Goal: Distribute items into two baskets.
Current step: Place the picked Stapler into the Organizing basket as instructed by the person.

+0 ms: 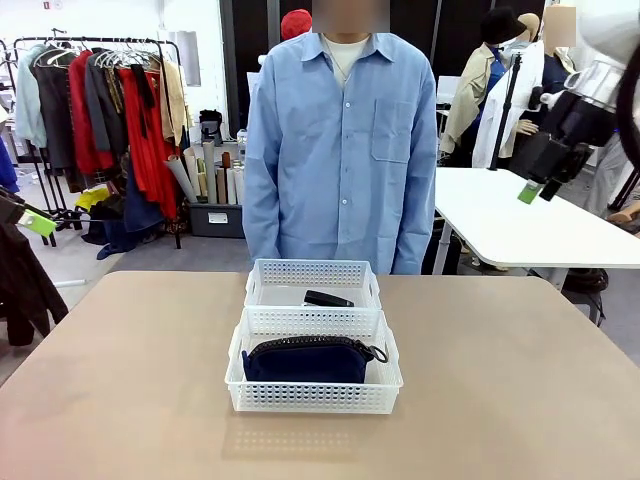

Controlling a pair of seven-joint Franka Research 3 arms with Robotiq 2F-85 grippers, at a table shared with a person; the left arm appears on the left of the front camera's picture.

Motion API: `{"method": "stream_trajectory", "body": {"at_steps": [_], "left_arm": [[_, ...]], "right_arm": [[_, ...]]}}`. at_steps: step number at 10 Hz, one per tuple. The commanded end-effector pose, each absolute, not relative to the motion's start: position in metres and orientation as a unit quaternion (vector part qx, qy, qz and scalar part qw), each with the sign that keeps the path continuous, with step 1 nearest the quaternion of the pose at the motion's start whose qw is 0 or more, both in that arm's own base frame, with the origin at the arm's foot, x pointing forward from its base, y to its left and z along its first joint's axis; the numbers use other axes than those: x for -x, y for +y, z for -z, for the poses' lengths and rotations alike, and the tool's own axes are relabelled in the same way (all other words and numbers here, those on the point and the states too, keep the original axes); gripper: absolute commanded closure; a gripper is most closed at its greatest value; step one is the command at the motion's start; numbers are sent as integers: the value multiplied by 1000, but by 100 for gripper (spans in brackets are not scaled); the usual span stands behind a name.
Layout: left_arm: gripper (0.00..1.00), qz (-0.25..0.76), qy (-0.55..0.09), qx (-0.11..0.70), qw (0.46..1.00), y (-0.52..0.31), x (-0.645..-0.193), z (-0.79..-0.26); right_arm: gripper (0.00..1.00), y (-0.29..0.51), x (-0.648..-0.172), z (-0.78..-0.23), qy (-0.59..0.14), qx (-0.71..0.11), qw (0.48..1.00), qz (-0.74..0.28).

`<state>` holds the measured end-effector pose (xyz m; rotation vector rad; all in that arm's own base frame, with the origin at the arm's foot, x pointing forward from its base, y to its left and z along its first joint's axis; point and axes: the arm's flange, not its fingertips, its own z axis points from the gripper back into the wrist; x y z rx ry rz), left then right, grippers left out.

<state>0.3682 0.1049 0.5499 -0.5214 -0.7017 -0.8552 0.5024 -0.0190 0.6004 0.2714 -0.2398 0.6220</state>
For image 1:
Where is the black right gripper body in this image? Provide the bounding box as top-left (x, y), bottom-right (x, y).
top-left (544, 92), bottom-right (616, 147)

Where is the black stapler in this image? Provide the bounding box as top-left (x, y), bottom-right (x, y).
top-left (303, 289), bottom-right (355, 308)

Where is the navy zipper pouch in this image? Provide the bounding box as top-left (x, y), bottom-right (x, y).
top-left (241, 335), bottom-right (390, 385)

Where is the person's right forearm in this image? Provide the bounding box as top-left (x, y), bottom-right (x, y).
top-left (242, 169), bottom-right (284, 266)

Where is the person's left forearm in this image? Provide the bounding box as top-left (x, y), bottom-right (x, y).
top-left (394, 174), bottom-right (439, 276)

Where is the person in pink top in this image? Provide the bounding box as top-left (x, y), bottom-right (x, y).
top-left (582, 134), bottom-right (640, 221)

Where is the right black connector white tag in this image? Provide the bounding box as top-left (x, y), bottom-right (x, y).
top-left (528, 85), bottom-right (569, 112)

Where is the figure in navy top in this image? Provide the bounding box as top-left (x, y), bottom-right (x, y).
top-left (542, 4), bottom-right (579, 101)

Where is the black tripod pole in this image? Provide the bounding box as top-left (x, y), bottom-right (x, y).
top-left (489, 49), bottom-right (524, 172)

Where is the black slanted stand leg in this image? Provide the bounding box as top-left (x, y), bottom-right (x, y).
top-left (607, 169), bottom-right (640, 211)

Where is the bright blue garment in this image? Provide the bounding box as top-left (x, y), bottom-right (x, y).
top-left (0, 139), bottom-right (20, 194)

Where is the yellow item on floor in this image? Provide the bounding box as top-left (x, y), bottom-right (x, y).
top-left (74, 187), bottom-right (114, 214)

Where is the black jacket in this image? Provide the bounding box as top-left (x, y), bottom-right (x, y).
top-left (0, 219), bottom-right (70, 347)

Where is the mannequin in white coat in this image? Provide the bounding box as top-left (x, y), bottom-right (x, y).
top-left (472, 13), bottom-right (551, 169)

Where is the white background table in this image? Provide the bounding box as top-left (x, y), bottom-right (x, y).
top-left (432, 167), bottom-right (640, 276)

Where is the mannequin in beige trench coat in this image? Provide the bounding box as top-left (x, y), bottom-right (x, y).
top-left (442, 42), bottom-right (506, 169)

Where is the blue denim garment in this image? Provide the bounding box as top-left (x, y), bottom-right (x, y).
top-left (97, 169), bottom-right (166, 260)

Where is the dark charcoal hanging coat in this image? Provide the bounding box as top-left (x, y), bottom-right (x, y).
top-left (32, 49), bottom-right (76, 170)

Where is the red hanging jacket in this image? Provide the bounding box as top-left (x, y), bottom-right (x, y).
top-left (67, 49), bottom-right (116, 176)

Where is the black bag under table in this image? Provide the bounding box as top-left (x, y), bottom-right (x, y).
top-left (562, 268), bottom-right (610, 307)

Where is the pale blue hanging jacket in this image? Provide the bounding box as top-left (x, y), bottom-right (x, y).
top-left (14, 44), bottom-right (49, 149)

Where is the black bucket hat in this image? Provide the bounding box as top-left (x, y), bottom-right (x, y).
top-left (480, 5), bottom-right (527, 46)

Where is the red dress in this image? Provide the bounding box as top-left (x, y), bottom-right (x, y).
top-left (117, 67), bottom-right (179, 221)

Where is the grey hanging jacket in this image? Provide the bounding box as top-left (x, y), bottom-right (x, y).
top-left (84, 49), bottom-right (129, 151)

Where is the black clothes rack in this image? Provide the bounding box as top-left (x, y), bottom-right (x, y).
top-left (0, 29), bottom-right (184, 250)

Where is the grey paper roll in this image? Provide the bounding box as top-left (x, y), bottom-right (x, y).
top-left (164, 153), bottom-right (199, 204)

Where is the beige paper roll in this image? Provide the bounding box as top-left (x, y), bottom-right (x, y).
top-left (182, 146), bottom-right (209, 201)

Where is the grey storage bin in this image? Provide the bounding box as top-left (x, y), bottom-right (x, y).
top-left (188, 201), bottom-right (246, 239)

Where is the tall cream paper roll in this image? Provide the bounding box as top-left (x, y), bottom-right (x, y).
top-left (201, 139), bottom-right (219, 204)

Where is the beige hanging garment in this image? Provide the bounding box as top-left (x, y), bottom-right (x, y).
top-left (159, 59), bottom-right (194, 146)

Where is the black bag on stand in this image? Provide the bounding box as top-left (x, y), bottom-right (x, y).
top-left (198, 108), bottom-right (224, 146)

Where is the person in blue shirt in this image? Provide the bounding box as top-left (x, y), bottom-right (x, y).
top-left (242, 0), bottom-right (439, 276)

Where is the white perforated plastic basket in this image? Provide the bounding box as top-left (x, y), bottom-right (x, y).
top-left (224, 305), bottom-right (405, 415)
top-left (243, 258), bottom-right (384, 311)

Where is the red hat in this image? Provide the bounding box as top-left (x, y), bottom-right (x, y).
top-left (280, 8), bottom-right (314, 41)

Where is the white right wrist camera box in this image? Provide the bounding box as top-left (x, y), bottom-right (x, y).
top-left (563, 59), bottom-right (624, 109)

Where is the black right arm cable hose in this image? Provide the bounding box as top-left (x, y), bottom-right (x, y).
top-left (614, 47), bottom-right (640, 171)

